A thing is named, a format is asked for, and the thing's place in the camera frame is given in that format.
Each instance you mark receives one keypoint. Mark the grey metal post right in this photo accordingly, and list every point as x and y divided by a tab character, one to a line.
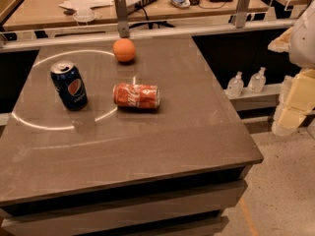
241	13

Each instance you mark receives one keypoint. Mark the red coke can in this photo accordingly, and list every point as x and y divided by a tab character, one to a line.
136	96

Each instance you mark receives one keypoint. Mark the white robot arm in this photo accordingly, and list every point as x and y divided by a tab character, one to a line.
299	43

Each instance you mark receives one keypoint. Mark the clear sanitizer bottle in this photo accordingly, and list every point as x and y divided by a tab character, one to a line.
257	81
235	86

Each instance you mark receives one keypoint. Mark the orange fruit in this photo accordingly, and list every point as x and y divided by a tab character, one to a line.
124	50

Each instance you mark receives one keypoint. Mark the grey metal post left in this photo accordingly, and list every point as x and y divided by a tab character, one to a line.
122	18

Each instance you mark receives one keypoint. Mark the white round lid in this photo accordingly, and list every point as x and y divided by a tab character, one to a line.
84	15

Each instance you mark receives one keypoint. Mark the white paper sheets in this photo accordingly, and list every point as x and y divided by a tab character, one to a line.
77	4

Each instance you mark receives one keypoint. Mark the grey metal post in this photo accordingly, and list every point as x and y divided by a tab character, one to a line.
122	18
241	13

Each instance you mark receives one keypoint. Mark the clear sanitizer bottle right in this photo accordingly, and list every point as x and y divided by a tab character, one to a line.
257	81

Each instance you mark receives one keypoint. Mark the blue pepsi can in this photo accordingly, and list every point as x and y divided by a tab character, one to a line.
69	85

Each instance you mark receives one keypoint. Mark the white power strip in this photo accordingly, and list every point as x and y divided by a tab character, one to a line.
135	5

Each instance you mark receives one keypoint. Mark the clear sanitizer bottle left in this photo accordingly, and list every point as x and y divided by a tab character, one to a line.
235	86

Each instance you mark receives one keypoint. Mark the grey drawer cabinet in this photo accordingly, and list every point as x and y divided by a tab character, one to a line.
195	209

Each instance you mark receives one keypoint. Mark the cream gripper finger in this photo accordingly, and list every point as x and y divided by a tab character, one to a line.
286	121
301	95

